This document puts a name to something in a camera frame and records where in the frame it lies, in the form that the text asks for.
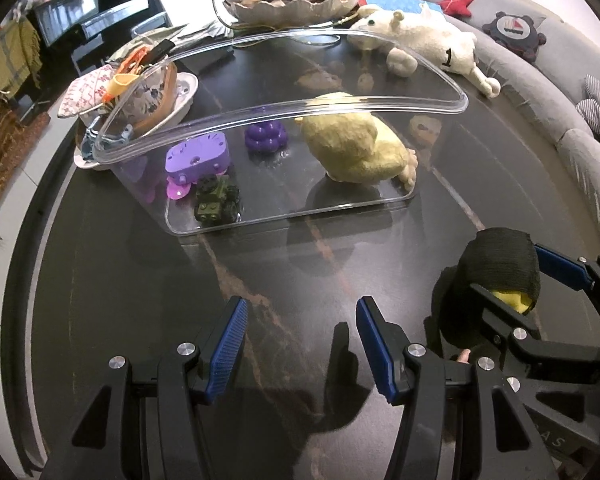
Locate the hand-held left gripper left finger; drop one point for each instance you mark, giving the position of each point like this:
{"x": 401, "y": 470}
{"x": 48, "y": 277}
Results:
{"x": 225, "y": 347}

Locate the navy bear cushion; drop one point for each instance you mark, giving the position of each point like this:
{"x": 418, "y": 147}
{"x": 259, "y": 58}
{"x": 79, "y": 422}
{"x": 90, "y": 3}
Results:
{"x": 512, "y": 32}

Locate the grey sofa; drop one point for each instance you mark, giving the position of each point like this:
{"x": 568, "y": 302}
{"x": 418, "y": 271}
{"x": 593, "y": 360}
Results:
{"x": 530, "y": 90}

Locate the red starfish plush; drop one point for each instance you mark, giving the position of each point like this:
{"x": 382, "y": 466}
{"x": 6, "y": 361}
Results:
{"x": 457, "y": 2}

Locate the purple grape toy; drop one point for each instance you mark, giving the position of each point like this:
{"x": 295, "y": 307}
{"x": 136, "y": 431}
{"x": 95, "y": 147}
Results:
{"x": 265, "y": 135}

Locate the white low cabinet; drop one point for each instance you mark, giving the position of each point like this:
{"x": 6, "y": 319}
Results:
{"x": 0, "y": 285}

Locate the white oval plate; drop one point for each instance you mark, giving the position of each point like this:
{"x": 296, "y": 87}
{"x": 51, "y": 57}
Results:
{"x": 185, "y": 95}

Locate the pink pig figurine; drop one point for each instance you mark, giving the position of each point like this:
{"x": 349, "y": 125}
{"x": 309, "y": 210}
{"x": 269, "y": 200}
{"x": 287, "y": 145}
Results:
{"x": 462, "y": 356}

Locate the yellow plush chick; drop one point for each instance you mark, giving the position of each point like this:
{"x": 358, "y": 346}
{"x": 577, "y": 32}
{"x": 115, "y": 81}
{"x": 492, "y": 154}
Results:
{"x": 350, "y": 140}

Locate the purple toy camera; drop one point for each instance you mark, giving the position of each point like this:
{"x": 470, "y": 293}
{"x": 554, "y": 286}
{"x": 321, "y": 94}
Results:
{"x": 195, "y": 155}

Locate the black green toy truck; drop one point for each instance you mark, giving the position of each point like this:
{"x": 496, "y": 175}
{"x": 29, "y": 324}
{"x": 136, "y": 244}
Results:
{"x": 215, "y": 200}

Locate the clear plastic bin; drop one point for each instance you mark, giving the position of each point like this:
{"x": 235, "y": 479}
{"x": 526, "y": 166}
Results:
{"x": 280, "y": 190}

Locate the orange plastic toy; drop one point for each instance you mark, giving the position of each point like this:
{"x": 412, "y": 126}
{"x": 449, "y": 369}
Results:
{"x": 130, "y": 62}

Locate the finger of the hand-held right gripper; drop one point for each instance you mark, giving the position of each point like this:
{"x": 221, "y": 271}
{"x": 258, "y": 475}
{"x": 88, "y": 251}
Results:
{"x": 560, "y": 265}
{"x": 495, "y": 305}

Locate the black upright piano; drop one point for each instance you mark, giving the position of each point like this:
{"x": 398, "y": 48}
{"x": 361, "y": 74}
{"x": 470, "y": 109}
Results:
{"x": 65, "y": 15}

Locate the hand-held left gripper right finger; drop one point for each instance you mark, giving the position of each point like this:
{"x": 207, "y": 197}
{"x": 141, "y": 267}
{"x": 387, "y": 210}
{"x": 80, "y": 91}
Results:
{"x": 377, "y": 347}

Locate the pink patterned cloth pouch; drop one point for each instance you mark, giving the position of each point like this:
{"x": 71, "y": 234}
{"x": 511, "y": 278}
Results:
{"x": 85, "y": 92}

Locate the light blue cloth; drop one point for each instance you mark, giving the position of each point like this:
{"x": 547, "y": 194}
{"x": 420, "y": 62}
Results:
{"x": 395, "y": 0}

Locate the black marble desktop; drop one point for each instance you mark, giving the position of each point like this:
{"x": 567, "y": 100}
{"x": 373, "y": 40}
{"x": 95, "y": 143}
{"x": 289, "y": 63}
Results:
{"x": 130, "y": 285}

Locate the white plush llama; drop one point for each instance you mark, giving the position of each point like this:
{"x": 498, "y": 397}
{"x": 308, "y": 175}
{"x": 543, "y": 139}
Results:
{"x": 430, "y": 35}

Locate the yellow plaid blanket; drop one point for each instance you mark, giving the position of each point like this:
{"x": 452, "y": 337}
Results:
{"x": 5, "y": 60}

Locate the pile of foil packets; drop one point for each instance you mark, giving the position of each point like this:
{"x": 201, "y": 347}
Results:
{"x": 190, "y": 35}

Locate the black and green ball toy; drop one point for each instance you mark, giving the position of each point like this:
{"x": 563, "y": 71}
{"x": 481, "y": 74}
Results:
{"x": 500, "y": 260}

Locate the brown patterned throw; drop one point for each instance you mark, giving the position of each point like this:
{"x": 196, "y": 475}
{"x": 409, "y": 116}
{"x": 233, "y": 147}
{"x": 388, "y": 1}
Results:
{"x": 0, "y": 160}

